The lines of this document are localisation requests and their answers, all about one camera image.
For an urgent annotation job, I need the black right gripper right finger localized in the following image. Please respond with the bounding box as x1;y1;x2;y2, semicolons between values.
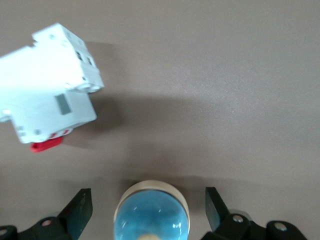
201;186;309;240

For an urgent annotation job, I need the blue dome call bell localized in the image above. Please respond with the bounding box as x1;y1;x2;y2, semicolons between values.
113;179;190;240

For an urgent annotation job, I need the white circuit breaker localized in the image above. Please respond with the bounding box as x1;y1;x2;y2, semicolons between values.
0;22;105;153

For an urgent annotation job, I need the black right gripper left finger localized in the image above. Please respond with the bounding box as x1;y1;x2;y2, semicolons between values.
0;187;94;240

